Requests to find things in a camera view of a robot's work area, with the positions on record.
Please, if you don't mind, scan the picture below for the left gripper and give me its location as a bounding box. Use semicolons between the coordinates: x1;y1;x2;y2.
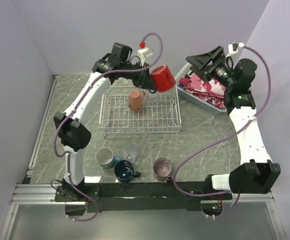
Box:
120;61;156;91

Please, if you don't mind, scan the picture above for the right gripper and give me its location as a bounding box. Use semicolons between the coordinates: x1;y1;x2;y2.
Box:
185;46;236;90

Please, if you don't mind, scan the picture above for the red mug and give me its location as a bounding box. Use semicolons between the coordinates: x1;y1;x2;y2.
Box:
151;64;176;92

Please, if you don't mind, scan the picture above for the salmon pink mug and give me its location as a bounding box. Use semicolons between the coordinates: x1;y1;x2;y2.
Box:
128;90;146;112

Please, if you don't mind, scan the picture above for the clear plastic cup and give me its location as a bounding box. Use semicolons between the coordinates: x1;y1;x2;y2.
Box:
147;91;160;107

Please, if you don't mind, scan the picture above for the small clear glass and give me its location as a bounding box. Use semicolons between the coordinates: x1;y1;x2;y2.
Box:
123;150;138;164

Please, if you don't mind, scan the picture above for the mauve purple mug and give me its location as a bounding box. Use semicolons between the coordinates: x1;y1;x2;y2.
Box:
152;158;173;182

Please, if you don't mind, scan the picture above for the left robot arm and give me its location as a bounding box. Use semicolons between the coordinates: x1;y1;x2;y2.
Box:
53;42;157;201

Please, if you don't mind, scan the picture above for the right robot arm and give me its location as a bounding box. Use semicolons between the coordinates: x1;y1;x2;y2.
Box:
186;43;281;199

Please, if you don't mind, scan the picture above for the pink camouflage cloth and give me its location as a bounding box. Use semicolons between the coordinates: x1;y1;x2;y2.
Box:
179;73;225;109

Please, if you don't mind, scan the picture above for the white plastic basket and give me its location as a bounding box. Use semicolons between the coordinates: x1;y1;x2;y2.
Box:
174;62;227;115

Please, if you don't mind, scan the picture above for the light blue mug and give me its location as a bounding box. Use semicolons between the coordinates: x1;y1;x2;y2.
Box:
95;147;123;169

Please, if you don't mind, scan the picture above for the dark blue mug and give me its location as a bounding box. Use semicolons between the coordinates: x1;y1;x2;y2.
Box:
114;160;141;184

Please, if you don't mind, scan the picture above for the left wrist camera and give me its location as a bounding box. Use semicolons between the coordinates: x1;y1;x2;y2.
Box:
137;41;153;66

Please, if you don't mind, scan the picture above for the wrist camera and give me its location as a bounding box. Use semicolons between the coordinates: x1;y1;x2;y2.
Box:
137;41;153;66
226;42;245;58

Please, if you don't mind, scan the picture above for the white wire dish rack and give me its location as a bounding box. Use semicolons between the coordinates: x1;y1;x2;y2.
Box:
99;86;182;136

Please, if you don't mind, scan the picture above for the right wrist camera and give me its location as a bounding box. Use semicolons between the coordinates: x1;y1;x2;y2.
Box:
226;42;245;58

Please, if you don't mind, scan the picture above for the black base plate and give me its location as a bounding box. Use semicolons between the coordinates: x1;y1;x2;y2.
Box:
54;181;232;213

